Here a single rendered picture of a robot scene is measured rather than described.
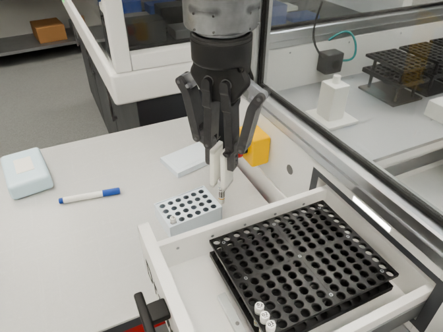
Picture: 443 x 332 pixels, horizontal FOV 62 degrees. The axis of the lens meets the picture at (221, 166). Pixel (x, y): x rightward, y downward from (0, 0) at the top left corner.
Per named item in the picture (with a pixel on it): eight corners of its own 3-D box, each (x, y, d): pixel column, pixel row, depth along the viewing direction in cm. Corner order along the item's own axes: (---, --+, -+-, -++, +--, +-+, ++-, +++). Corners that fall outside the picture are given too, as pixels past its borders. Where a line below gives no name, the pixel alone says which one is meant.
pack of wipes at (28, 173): (55, 188, 90) (50, 174, 87) (12, 202, 86) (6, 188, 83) (43, 158, 100) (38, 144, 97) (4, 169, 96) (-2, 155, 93)
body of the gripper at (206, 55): (173, 31, 42) (179, 104, 48) (240, 43, 39) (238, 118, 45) (205, 16, 48) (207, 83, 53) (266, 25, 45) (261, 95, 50)
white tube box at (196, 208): (171, 240, 76) (169, 228, 74) (155, 216, 82) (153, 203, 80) (222, 219, 81) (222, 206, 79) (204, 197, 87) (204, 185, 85)
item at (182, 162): (178, 178, 93) (177, 172, 92) (160, 162, 99) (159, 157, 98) (217, 160, 99) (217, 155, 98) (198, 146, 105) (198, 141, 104)
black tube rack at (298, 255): (262, 362, 49) (266, 337, 45) (209, 265, 62) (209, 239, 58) (387, 300, 57) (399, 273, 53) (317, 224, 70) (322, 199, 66)
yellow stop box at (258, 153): (249, 168, 83) (250, 142, 79) (235, 152, 88) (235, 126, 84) (268, 163, 85) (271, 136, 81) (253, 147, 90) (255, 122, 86)
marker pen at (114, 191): (59, 205, 85) (57, 200, 84) (60, 201, 86) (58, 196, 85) (120, 195, 88) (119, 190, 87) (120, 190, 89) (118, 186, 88)
